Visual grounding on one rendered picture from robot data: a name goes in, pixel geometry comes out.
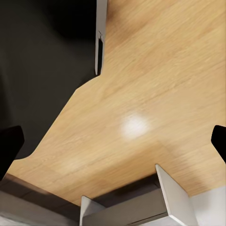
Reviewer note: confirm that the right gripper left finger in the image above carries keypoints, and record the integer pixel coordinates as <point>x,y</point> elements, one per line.
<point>11,141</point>

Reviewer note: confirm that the nightstand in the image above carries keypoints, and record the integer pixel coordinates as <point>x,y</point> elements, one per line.
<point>166,206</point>

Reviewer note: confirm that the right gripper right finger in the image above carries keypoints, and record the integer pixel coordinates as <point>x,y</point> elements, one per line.
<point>218,139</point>

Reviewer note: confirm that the bed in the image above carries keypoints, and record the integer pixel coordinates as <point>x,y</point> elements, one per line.
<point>15,211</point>

